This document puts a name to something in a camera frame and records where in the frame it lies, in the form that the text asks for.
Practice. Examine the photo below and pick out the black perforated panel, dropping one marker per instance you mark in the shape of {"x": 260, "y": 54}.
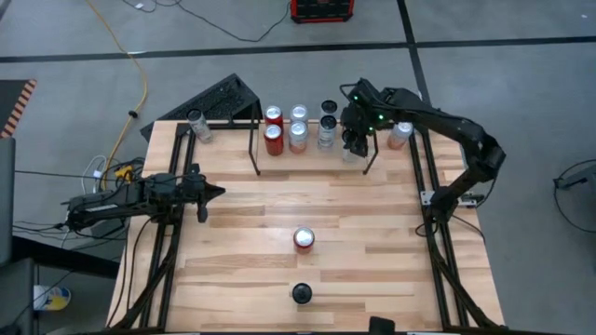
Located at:
{"x": 214, "y": 100}

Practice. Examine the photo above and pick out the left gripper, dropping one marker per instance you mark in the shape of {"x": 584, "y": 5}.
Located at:
{"x": 198, "y": 191}

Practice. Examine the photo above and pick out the black cabinet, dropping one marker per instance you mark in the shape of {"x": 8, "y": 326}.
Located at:
{"x": 5, "y": 200}

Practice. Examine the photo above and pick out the person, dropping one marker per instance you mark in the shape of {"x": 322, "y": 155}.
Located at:
{"x": 382, "y": 326}

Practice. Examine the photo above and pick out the yellow power plug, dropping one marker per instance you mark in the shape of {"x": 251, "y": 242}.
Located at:
{"x": 125, "y": 173}

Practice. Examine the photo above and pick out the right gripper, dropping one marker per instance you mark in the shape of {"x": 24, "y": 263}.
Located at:
{"x": 361, "y": 122}

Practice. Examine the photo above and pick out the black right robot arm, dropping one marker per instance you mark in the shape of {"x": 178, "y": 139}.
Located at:
{"x": 465, "y": 130}

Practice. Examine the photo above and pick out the white can black lid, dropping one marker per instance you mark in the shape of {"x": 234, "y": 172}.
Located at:
{"x": 349, "y": 157}
{"x": 327, "y": 132}
{"x": 329, "y": 108}

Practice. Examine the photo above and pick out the white peach vibe can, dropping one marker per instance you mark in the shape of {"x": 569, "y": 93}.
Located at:
{"x": 201, "y": 128}

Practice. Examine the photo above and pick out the wooden shelf black metal legs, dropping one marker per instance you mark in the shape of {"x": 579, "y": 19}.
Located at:
{"x": 312, "y": 163}

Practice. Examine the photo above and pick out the black aluminium rig frame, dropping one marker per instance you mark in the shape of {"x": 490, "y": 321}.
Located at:
{"x": 420, "y": 139}
{"x": 233, "y": 125}

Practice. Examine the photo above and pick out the red black case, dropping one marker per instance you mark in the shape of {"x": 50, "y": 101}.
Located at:
{"x": 321, "y": 11}

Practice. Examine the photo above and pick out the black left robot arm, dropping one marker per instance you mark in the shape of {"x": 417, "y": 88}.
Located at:
{"x": 116, "y": 200}

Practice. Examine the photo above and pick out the pink white Spindrift can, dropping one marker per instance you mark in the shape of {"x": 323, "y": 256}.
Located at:
{"x": 298, "y": 137}
{"x": 299, "y": 113}
{"x": 399, "y": 135}

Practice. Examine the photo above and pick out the black orange striped mat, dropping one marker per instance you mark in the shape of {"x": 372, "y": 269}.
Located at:
{"x": 14, "y": 100}

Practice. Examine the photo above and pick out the black power adapter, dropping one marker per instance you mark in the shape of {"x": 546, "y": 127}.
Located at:
{"x": 109, "y": 231}

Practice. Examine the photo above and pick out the white yellow roll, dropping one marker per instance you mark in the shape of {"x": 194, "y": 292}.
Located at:
{"x": 51, "y": 298}

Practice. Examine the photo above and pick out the red cola can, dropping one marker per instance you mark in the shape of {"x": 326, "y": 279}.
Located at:
{"x": 303, "y": 237}
{"x": 274, "y": 142}
{"x": 274, "y": 114}

